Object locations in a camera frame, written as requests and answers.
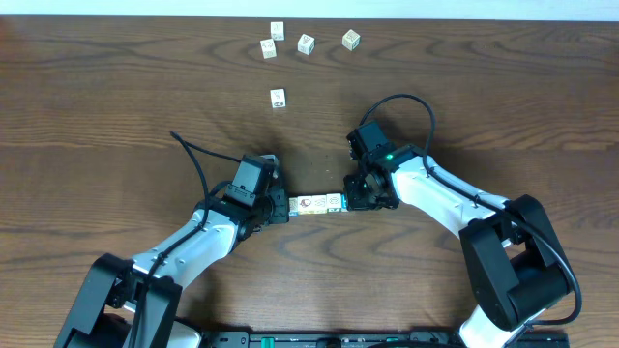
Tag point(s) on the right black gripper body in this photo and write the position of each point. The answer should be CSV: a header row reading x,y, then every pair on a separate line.
x,y
362,196

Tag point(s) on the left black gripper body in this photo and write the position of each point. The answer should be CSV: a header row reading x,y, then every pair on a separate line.
x,y
280,205

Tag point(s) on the wooden block blue side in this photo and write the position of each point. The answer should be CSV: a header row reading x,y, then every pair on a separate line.
x,y
293,206

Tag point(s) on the wooden block red picture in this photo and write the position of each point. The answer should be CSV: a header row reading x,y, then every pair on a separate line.
x,y
305,205

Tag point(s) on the wooden block teal side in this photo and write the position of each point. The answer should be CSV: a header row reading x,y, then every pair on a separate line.
x,y
334,202

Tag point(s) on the plain cream wooden block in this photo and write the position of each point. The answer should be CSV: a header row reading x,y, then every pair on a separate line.
x,y
319,204

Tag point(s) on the blue top wooden block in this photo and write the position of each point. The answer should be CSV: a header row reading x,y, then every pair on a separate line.
x,y
344,207

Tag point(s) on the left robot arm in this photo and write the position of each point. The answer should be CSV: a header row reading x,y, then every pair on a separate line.
x,y
134,302

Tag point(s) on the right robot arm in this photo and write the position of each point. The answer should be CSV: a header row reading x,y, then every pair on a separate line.
x,y
516,265

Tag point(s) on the wooden block yellow side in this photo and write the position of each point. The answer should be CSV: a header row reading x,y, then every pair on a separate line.
x,y
278,99

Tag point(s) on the wooden block far right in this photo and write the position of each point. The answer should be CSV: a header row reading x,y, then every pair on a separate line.
x,y
351,39

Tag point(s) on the wooden block number three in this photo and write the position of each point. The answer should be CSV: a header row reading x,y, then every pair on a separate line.
x,y
306,44

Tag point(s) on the wooden block red side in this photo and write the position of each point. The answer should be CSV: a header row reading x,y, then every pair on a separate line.
x,y
268,48

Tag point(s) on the wooden block top back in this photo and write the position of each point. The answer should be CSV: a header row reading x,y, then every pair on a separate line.
x,y
277,30

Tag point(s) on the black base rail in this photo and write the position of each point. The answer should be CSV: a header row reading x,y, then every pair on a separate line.
x,y
238,339

